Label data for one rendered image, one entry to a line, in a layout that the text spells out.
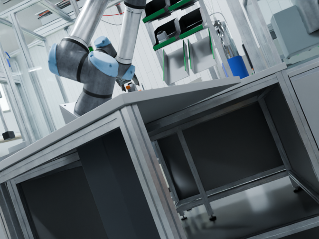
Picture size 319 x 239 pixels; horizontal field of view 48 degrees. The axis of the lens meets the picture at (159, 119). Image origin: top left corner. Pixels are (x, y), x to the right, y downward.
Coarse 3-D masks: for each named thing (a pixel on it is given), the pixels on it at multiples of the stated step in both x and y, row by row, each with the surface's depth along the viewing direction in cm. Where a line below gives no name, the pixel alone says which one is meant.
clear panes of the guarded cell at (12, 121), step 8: (0, 64) 330; (0, 88) 319; (8, 96) 325; (0, 104) 310; (8, 104) 321; (8, 112) 316; (0, 120) 301; (8, 120) 312; (16, 120) 323; (0, 128) 298; (16, 128) 319; (0, 136) 294; (16, 136) 314; (0, 144) 290; (8, 144) 299; (16, 144) 310; (0, 152) 286; (8, 152) 295
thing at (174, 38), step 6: (174, 18) 208; (168, 24) 210; (174, 24) 196; (156, 30) 206; (162, 30) 212; (168, 30) 212; (174, 30) 211; (180, 30) 203; (156, 36) 202; (168, 36) 210; (174, 36) 186; (156, 42) 198; (162, 42) 187; (168, 42) 187; (156, 48) 189
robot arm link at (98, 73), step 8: (88, 56) 133; (96, 56) 132; (104, 56) 135; (80, 64) 132; (88, 64) 132; (96, 64) 130; (104, 64) 130; (112, 64) 132; (80, 72) 132; (88, 72) 132; (96, 72) 131; (104, 72) 131; (112, 72) 133; (80, 80) 135; (88, 80) 133; (96, 80) 132; (104, 80) 133; (112, 80) 135; (88, 88) 134; (96, 88) 133; (104, 88) 134; (112, 88) 137
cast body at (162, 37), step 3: (159, 33) 188; (162, 33) 187; (165, 33) 189; (159, 36) 188; (162, 36) 188; (165, 36) 187; (159, 39) 189; (162, 39) 188; (165, 39) 187; (159, 42) 188
